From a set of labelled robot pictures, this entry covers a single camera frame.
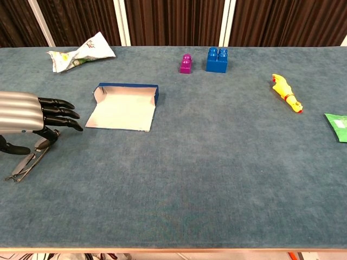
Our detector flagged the dark brown pleated curtain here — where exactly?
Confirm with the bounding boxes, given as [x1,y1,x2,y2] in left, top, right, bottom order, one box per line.
[124,0,226,47]
[229,0,347,47]
[0,0,49,48]
[36,0,122,47]

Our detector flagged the purple toy brick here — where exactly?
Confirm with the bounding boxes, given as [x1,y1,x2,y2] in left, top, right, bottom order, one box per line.
[179,53,193,74]

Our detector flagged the blue cardboard glasses case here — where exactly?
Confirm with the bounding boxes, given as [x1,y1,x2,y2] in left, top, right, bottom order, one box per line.
[85,82,159,133]

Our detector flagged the crumpled white snack bag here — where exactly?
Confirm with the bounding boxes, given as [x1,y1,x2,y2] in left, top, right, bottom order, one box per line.
[46,31,117,73]

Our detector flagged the yellow rubber chicken toy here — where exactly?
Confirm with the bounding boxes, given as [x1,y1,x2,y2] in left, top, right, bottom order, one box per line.
[271,73,304,114]

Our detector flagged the teal table cloth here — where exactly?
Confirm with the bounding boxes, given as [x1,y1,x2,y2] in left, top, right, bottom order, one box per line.
[0,45,347,249]

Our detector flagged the green foil packet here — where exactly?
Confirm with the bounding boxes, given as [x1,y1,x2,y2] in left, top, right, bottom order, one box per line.
[324,113,347,144]

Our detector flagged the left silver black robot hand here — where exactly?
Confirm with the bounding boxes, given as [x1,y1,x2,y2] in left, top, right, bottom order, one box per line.
[0,91,83,155]

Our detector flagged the blue toy brick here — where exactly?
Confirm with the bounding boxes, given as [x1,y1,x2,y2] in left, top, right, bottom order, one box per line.
[205,47,229,74]

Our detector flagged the thin-framed eyeglasses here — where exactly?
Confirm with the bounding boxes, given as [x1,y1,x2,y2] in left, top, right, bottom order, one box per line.
[4,129,61,183]

